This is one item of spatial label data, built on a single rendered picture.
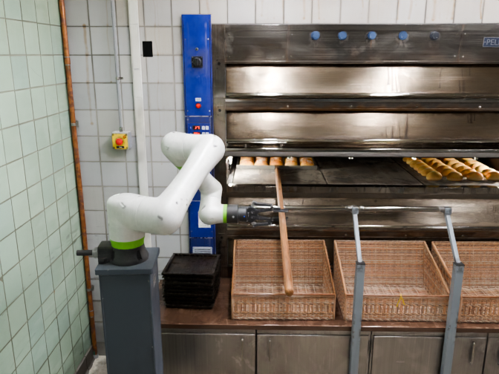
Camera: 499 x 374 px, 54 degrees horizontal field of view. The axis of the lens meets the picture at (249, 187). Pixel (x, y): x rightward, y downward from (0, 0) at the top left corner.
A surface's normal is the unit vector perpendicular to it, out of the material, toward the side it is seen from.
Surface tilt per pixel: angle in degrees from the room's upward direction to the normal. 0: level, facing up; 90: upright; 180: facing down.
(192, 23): 90
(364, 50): 90
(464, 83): 70
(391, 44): 90
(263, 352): 90
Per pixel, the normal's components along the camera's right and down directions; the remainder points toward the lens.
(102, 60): -0.03, 0.26
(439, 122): -0.03, -0.08
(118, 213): -0.37, 0.22
